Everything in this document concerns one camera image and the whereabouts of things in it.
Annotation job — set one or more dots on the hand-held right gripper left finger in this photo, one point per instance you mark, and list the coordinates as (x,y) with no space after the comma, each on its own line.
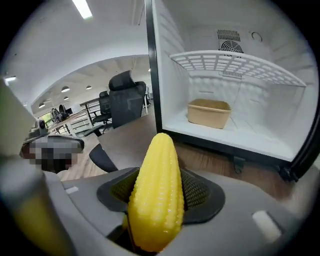
(85,207)

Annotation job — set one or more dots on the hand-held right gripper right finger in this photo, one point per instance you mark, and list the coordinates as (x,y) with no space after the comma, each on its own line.
(237,230)

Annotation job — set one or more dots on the yellow corn cob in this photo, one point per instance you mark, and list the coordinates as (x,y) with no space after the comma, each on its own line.
(157,195)

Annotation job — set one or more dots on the white mini fridge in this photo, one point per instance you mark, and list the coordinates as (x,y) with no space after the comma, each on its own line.
(225,140)

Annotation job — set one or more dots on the black mesh office chair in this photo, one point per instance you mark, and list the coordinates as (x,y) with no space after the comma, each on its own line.
(102,158)

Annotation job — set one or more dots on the person's head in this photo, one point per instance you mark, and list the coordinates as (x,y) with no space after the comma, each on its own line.
(50,155)

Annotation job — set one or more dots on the white office desk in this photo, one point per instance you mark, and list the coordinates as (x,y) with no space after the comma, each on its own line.
(72,122)

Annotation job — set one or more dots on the black metal railing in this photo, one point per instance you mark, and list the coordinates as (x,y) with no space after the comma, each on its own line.
(86,105)

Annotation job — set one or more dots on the black office chair with armrests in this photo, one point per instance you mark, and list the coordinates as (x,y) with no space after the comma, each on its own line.
(103,105)

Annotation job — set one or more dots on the black high-back office chair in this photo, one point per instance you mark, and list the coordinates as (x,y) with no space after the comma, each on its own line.
(125,105)

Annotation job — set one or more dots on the round ceiling lamp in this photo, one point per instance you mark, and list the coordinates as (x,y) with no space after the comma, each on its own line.
(88,87)
(65,89)
(66,98)
(42,105)

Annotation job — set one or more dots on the beige plastic container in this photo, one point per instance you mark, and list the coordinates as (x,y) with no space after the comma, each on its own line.
(207,117)

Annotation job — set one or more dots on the rectangular ceiling light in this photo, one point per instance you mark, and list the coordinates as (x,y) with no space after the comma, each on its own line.
(10,79)
(82,8)

